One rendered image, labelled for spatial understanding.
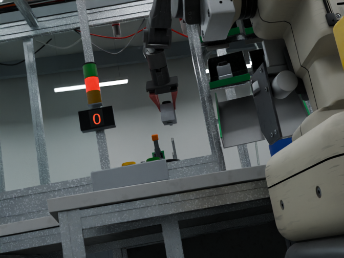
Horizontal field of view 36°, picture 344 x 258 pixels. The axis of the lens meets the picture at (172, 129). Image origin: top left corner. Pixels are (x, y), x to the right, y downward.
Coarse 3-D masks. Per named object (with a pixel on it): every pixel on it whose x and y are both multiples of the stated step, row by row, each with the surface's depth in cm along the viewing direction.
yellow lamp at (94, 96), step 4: (88, 92) 187; (92, 92) 186; (96, 92) 186; (88, 96) 187; (92, 96) 186; (96, 96) 186; (100, 96) 188; (88, 100) 187; (92, 100) 185; (96, 100) 186; (100, 100) 187
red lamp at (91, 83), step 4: (84, 80) 189; (88, 80) 187; (92, 80) 187; (96, 80) 188; (88, 84) 187; (92, 84) 187; (96, 84) 187; (88, 88) 187; (92, 88) 186; (96, 88) 187
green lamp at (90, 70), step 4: (88, 64) 188; (92, 64) 189; (84, 68) 189; (88, 68) 188; (92, 68) 188; (96, 68) 190; (84, 72) 189; (88, 72) 188; (92, 72) 188; (96, 72) 189; (84, 76) 189; (88, 76) 188; (92, 76) 188; (96, 76) 189
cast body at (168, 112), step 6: (162, 102) 172; (168, 102) 171; (162, 108) 170; (168, 108) 170; (162, 114) 168; (168, 114) 168; (174, 114) 168; (162, 120) 168; (168, 120) 168; (174, 120) 169
